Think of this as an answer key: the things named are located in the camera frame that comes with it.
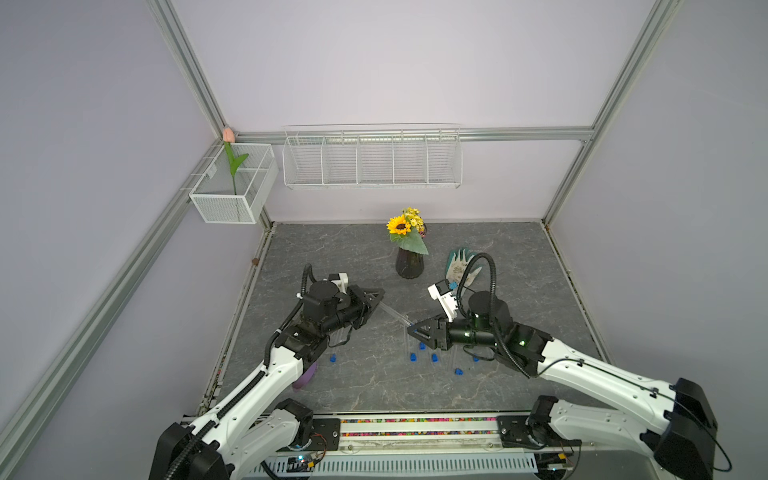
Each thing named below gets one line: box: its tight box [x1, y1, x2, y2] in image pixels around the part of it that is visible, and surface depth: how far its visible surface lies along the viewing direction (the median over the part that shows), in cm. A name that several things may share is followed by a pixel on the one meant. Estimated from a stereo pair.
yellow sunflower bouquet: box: [386, 207, 429, 255], surface depth 88 cm
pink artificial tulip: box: [223, 127, 249, 195], surface depth 91 cm
